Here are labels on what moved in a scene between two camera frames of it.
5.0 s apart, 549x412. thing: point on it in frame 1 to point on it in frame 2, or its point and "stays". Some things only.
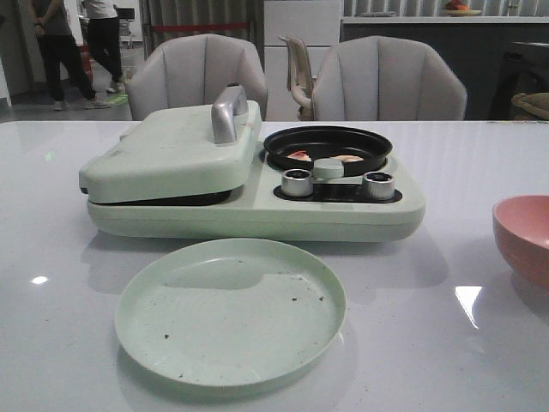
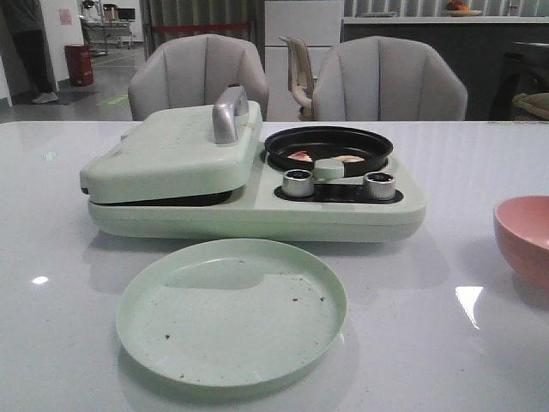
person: x=53 y=29 to x=25 y=51
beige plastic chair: x=299 y=77 stays
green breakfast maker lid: x=199 y=148 stays
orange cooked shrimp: x=299 y=155 stays
